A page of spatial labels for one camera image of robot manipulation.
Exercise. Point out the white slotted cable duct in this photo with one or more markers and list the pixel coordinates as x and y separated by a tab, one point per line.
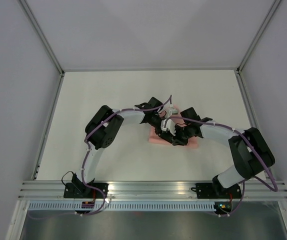
138	206

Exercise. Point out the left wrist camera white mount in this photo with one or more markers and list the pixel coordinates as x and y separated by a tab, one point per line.
172	110

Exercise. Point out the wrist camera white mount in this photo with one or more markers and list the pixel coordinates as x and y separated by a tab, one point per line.
168	126
172	110

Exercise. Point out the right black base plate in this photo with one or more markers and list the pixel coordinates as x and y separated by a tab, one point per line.
210	191

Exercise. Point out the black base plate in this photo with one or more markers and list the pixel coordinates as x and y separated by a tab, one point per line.
83	192
210	191

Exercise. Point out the aluminium mounting rail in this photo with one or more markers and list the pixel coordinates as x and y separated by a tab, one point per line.
147	191

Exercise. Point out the left aluminium frame post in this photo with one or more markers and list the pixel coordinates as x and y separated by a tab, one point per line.
40	34

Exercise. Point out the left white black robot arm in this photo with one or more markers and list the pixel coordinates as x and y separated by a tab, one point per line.
101	131

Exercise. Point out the aluminium frame post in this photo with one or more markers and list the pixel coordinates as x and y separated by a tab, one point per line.
259	34
40	34

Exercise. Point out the right aluminium frame post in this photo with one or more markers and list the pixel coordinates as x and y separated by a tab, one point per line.
259	34

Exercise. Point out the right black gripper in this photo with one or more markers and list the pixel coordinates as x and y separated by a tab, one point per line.
177	141

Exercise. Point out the pink cloth napkin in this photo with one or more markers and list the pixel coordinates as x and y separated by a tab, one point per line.
153	138

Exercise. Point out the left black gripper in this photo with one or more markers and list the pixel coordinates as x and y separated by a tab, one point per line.
164	135

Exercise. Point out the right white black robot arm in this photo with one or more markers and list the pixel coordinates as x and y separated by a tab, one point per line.
251	155

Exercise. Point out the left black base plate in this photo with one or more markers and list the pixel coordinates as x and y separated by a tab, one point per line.
83	192

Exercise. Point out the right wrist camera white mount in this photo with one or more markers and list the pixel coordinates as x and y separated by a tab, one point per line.
168	126

